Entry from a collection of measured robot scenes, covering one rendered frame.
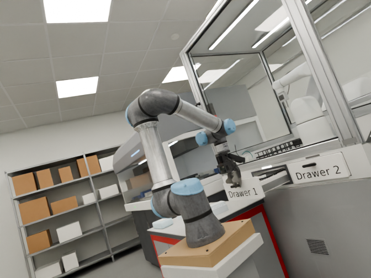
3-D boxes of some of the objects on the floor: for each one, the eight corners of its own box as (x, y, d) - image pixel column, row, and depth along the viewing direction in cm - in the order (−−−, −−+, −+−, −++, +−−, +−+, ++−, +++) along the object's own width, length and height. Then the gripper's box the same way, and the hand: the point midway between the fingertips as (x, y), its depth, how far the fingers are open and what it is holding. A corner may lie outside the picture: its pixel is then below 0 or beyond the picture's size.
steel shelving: (33, 298, 378) (4, 171, 404) (38, 289, 422) (11, 175, 447) (226, 211, 538) (196, 124, 564) (215, 211, 582) (187, 131, 607)
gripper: (211, 155, 143) (223, 192, 140) (222, 151, 133) (236, 190, 131) (222, 152, 147) (234, 187, 144) (234, 148, 138) (247, 185, 135)
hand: (238, 185), depth 139 cm, fingers closed on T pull, 3 cm apart
